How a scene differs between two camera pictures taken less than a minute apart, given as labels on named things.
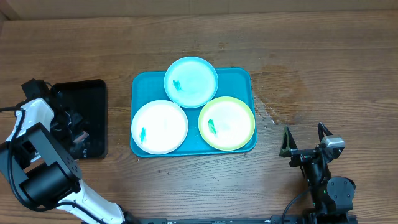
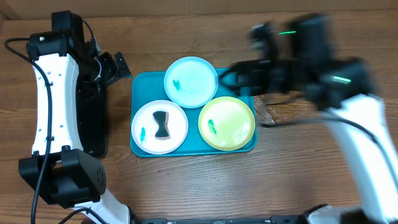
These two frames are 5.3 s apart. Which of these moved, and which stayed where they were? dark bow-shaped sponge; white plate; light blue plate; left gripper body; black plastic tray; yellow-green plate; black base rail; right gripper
Moved: dark bow-shaped sponge; right gripper; left gripper body
Stayed: black base rail; black plastic tray; white plate; light blue plate; yellow-green plate
